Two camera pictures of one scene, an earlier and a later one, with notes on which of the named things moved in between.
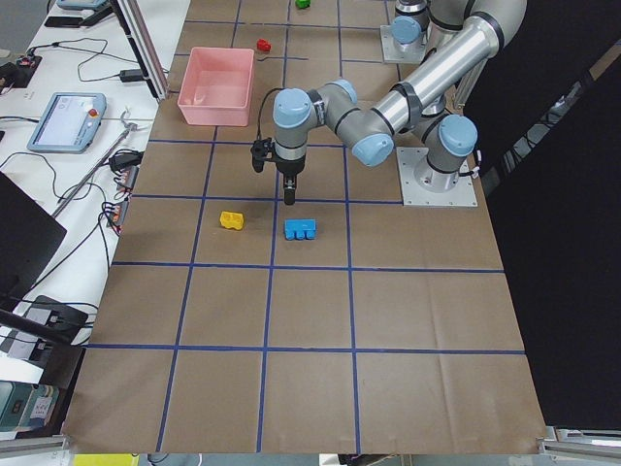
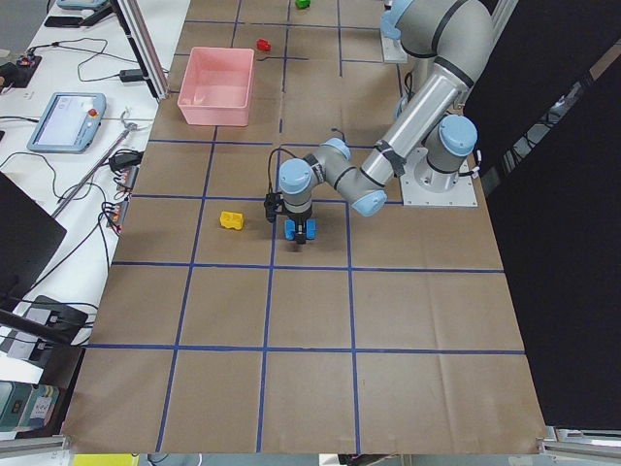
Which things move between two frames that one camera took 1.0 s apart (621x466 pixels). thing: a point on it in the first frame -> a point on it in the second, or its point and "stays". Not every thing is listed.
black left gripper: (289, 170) -> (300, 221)
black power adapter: (131, 75) stays
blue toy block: (300, 229) stays
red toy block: (263, 45) stays
